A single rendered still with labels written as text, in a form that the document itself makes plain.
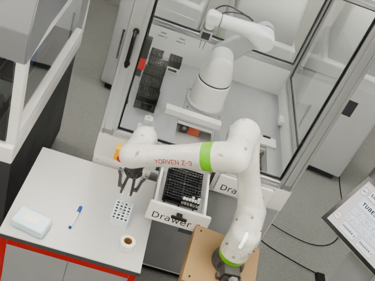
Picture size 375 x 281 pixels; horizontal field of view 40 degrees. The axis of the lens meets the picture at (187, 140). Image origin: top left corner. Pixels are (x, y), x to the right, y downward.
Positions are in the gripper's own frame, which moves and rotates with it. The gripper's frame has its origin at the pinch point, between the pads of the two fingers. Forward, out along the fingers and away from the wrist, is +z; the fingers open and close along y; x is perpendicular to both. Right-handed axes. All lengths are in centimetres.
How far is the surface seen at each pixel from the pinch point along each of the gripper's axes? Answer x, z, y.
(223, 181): 27, -3, 45
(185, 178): 19.0, -4.0, 25.3
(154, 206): -6.2, -4.7, 14.2
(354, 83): 30, -77, 78
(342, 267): 10, 11, 116
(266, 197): 28, -2, 69
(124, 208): -2.9, 6.5, 1.8
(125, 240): -19.7, 7.9, 6.8
